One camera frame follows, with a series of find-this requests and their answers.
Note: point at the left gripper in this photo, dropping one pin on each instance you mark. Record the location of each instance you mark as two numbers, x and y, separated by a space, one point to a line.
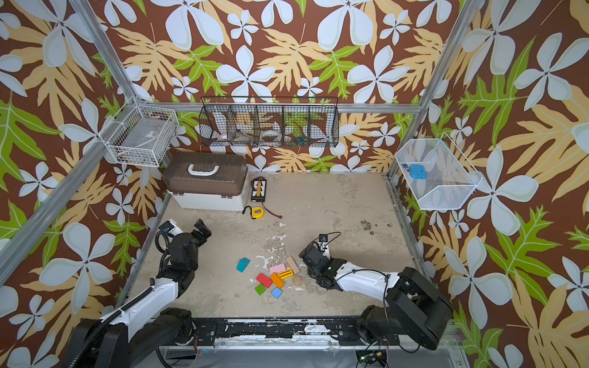
203 230

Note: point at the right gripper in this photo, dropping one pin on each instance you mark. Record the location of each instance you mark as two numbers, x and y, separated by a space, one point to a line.
310 257

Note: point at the yellow red striped block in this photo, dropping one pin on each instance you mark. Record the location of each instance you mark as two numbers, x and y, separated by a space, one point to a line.
288 273

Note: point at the orange block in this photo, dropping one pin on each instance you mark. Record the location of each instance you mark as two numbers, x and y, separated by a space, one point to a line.
277 281

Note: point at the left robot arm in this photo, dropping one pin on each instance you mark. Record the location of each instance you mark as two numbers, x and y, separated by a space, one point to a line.
130 333

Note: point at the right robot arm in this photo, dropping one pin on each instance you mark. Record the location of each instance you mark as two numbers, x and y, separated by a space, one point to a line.
411 304

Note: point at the round natural wood block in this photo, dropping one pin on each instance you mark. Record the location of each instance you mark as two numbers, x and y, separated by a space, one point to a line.
297 281

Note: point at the pink block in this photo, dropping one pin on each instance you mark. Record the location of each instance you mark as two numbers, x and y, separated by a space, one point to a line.
276 269

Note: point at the blue block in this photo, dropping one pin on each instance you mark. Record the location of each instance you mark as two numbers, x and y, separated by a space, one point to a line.
276 292

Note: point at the teal wedge block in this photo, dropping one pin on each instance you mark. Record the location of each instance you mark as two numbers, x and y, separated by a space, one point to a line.
243 264

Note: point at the green block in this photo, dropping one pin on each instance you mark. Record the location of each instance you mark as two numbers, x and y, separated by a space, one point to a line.
260 289

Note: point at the brown lid tool box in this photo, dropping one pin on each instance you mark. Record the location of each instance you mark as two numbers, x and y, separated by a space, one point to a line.
208 181

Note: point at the yellow tape measure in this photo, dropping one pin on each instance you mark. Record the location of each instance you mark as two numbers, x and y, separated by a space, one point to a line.
255 212

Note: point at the black orange battery charger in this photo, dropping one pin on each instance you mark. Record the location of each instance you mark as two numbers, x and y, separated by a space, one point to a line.
258 189

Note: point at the blue object in basket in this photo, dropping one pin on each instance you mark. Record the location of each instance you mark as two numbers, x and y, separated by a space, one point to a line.
417 171

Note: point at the white mesh basket right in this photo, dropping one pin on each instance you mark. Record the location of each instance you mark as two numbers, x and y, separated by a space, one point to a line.
451 176

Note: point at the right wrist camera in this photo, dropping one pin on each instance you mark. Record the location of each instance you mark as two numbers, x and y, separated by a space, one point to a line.
323 245

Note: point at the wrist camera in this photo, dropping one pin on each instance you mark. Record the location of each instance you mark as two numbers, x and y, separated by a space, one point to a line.
323 245
170 229

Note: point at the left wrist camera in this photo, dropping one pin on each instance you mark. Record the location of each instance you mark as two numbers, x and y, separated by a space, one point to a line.
170 229

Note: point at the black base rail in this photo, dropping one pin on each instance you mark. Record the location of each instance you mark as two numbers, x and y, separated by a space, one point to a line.
341 331

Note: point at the white wire basket left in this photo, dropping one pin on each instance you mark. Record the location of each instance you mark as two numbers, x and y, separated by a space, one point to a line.
140 134

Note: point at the black wire basket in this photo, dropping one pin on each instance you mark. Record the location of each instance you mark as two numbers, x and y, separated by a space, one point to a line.
269 122

